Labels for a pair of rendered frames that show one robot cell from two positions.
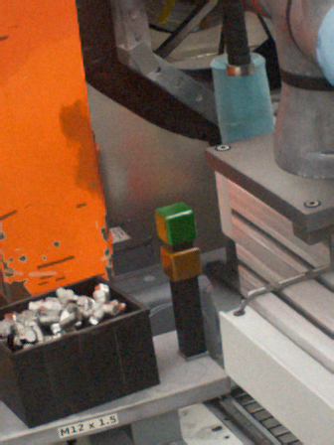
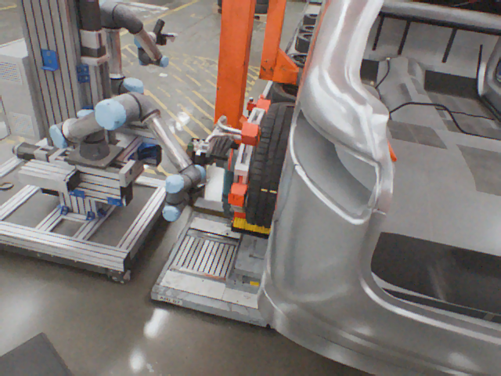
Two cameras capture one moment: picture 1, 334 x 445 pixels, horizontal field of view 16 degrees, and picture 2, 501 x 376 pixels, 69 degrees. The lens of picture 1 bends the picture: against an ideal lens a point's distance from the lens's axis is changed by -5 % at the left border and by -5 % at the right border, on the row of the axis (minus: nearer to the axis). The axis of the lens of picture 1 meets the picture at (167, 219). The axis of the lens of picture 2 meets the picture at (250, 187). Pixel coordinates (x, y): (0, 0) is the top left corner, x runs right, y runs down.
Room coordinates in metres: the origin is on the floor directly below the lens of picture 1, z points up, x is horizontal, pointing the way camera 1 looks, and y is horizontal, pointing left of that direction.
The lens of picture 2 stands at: (2.77, -1.77, 1.89)
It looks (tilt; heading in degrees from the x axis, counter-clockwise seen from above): 35 degrees down; 116
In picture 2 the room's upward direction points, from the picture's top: 9 degrees clockwise
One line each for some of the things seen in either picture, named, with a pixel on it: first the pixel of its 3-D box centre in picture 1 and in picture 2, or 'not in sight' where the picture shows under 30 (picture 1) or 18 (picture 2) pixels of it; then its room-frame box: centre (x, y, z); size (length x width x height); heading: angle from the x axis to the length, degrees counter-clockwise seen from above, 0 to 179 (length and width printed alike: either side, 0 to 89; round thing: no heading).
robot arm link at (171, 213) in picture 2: not in sight; (174, 207); (1.95, -0.79, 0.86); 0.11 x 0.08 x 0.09; 110
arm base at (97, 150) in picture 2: not in sight; (93, 144); (1.30, -0.65, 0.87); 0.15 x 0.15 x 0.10
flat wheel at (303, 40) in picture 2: not in sight; (314, 45); (0.52, 4.62, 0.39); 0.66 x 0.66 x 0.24
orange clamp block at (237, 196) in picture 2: not in sight; (237, 194); (2.11, -0.52, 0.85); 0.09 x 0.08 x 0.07; 109
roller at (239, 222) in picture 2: not in sight; (255, 226); (2.14, -0.30, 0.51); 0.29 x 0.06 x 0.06; 19
